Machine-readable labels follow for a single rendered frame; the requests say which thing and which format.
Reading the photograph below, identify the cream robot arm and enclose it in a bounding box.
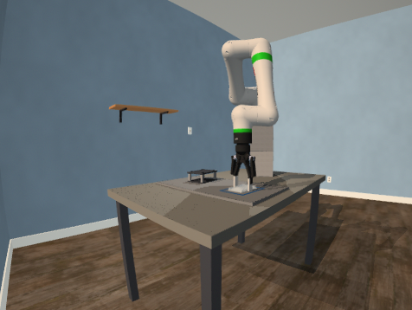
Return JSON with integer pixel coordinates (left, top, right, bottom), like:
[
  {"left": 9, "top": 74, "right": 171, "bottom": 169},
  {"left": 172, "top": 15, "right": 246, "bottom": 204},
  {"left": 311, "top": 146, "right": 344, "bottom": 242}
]
[{"left": 222, "top": 38, "right": 279, "bottom": 145}]

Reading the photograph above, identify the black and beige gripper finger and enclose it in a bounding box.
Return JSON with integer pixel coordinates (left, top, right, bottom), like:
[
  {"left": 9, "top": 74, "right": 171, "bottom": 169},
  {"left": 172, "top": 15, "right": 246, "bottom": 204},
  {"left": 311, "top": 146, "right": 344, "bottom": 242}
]
[
  {"left": 230, "top": 155, "right": 242, "bottom": 186},
  {"left": 241, "top": 155, "right": 256, "bottom": 191}
]

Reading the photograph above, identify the black rectangular frame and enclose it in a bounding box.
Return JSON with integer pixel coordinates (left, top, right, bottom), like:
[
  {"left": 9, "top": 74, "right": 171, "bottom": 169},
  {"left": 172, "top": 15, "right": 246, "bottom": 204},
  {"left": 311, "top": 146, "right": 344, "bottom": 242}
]
[{"left": 187, "top": 169, "right": 217, "bottom": 184}]

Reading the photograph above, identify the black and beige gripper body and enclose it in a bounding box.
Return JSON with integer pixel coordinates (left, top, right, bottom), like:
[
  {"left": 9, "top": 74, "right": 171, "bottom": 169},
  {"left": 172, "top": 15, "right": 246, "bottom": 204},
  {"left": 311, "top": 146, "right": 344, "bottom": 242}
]
[{"left": 235, "top": 145, "right": 250, "bottom": 163}]

